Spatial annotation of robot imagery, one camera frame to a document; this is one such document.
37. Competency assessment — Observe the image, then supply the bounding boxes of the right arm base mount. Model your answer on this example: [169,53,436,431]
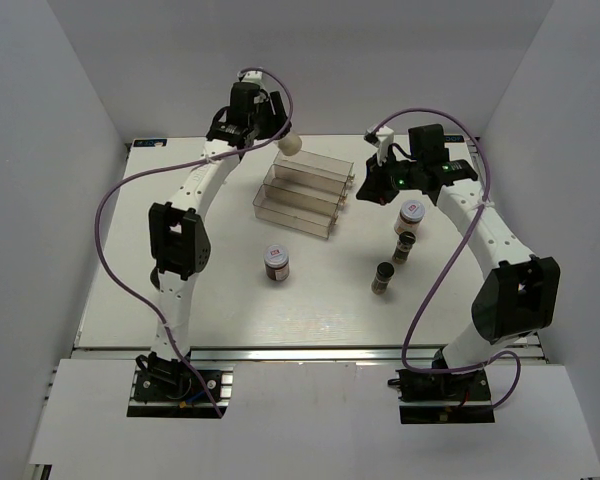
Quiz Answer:
[387,369,495,425]

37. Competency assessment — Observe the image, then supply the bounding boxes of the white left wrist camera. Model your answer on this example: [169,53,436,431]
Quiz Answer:
[238,70,263,85]

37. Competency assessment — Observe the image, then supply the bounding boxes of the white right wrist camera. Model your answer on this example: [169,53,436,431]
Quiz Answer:
[364,126,394,166]

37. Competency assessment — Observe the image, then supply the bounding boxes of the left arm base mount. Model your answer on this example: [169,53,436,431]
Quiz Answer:
[127,352,228,419]

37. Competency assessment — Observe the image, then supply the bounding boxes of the dark logo sticker left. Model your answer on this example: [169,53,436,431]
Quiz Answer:
[132,139,167,148]

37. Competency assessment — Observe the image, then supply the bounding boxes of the black-cap spice bottle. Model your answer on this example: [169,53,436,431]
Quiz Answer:
[371,262,395,295]

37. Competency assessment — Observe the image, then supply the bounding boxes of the black-cap pepper grinder bottle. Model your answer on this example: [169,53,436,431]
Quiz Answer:
[392,231,416,265]

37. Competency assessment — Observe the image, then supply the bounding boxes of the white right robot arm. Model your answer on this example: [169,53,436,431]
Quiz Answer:
[356,124,560,399]

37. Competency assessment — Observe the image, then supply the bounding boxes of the white-lid brown sauce jar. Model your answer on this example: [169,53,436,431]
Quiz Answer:
[394,200,426,234]

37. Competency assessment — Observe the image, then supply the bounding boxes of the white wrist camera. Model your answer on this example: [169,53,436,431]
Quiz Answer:
[238,70,263,85]
[364,126,394,166]

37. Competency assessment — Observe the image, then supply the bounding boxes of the white powder shaker bottle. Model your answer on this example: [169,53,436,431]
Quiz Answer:
[277,131,302,157]

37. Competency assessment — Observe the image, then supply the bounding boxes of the clear tiered acrylic organizer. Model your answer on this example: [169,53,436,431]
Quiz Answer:
[253,151,355,239]

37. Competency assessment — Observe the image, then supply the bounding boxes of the aluminium table rail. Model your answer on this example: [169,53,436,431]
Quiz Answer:
[71,337,547,363]

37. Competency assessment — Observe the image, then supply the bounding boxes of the dark logo sticker right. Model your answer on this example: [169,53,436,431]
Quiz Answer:
[444,134,465,143]

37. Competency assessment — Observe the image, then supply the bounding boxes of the white-lid orange label jar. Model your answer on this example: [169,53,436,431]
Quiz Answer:
[264,244,290,282]

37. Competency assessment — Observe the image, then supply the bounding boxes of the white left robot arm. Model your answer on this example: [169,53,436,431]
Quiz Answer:
[149,70,290,362]

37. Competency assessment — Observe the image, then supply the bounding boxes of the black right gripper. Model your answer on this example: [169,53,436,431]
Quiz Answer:
[356,149,423,206]

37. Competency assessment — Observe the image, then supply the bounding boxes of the dark logo sticker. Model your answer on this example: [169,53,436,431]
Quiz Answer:
[444,134,465,143]
[132,139,167,148]

